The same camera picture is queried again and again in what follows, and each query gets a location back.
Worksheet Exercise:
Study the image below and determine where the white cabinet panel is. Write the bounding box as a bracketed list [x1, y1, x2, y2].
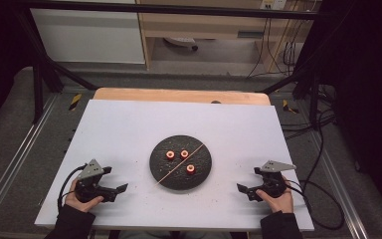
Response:
[30, 0, 146, 65]

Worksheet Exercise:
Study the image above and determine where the light wooden desk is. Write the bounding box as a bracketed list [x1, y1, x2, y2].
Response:
[135, 0, 316, 73]

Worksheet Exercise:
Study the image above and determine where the person's right hand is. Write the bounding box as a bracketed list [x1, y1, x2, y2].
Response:
[255, 175, 294, 214]

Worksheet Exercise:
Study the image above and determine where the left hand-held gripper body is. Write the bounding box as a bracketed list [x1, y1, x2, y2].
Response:
[75, 158, 117, 204]

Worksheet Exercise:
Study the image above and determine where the person's left hand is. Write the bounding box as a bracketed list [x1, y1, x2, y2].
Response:
[64, 178, 104, 214]

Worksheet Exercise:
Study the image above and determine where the white chair base with caster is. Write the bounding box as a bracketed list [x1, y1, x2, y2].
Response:
[163, 36, 200, 52]

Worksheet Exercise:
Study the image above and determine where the black metal frame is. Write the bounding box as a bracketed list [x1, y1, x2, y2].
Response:
[11, 0, 332, 125]

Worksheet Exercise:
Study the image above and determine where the yellow black floor tape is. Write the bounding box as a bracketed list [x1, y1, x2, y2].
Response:
[68, 93, 83, 112]
[282, 99, 300, 115]

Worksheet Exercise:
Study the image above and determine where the hand-held gripper black cable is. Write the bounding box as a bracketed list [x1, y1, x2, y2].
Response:
[57, 162, 90, 214]
[284, 130, 346, 231]

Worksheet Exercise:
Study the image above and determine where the white board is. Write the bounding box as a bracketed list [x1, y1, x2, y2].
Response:
[34, 99, 315, 233]

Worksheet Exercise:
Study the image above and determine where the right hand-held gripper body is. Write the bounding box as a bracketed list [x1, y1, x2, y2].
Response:
[246, 160, 297, 202]

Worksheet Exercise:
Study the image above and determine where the round black speckled plate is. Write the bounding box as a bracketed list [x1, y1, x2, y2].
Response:
[149, 134, 213, 192]

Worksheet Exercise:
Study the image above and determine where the aluminium floor rail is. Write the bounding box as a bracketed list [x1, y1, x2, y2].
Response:
[306, 130, 369, 239]
[0, 94, 61, 227]

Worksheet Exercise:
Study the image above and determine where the right hand-held gripper black cable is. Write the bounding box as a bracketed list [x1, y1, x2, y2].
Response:
[284, 130, 346, 231]

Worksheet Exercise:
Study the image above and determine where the bundle of black cables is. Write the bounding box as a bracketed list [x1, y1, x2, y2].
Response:
[247, 13, 309, 79]

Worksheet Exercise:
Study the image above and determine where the left hand-held gripper black cable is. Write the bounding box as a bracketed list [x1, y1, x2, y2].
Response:
[57, 162, 90, 214]

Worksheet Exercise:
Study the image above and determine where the wooden table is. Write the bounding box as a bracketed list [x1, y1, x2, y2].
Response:
[93, 87, 273, 107]

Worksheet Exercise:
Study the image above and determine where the white power strip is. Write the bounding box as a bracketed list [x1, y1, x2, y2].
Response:
[260, 0, 288, 11]

